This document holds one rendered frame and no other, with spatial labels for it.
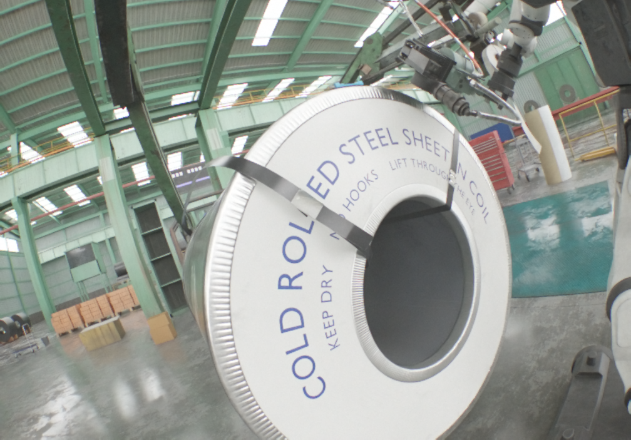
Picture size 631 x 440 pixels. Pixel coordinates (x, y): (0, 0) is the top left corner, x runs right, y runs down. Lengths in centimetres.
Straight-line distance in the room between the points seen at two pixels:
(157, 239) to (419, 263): 627
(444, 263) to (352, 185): 57
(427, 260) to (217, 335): 85
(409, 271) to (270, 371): 81
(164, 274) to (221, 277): 639
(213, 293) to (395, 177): 53
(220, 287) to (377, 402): 48
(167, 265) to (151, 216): 119
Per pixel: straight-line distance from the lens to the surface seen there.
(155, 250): 691
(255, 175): 54
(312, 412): 67
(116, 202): 533
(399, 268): 127
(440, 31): 169
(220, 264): 52
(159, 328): 467
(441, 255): 111
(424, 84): 89
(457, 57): 104
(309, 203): 54
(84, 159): 1605
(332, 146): 67
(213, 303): 53
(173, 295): 694
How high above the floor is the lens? 109
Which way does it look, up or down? 1 degrees up
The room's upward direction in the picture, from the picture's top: 21 degrees counter-clockwise
